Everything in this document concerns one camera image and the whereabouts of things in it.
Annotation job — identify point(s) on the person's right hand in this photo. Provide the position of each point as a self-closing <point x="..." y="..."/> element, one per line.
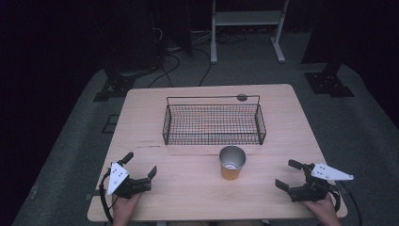
<point x="324" y="212"/>

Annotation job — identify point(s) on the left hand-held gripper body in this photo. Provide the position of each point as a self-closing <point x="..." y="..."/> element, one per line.
<point x="117" y="175"/>

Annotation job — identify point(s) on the dark round table grommet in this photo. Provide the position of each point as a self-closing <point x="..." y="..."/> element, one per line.
<point x="242" y="97"/>

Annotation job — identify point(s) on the orange cup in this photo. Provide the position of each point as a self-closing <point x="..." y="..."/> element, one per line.
<point x="231" y="172"/>

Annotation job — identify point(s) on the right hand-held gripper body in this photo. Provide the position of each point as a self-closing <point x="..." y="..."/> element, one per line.
<point x="326" y="172"/>

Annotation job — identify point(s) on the black stand base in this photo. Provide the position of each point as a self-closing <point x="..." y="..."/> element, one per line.
<point x="117" y="86"/>
<point x="327" y="83"/>

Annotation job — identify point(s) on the person's left hand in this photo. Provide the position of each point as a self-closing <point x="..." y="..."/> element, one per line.
<point x="124" y="208"/>

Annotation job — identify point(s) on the white metal stand frame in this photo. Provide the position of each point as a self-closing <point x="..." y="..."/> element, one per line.
<point x="247" y="18"/>

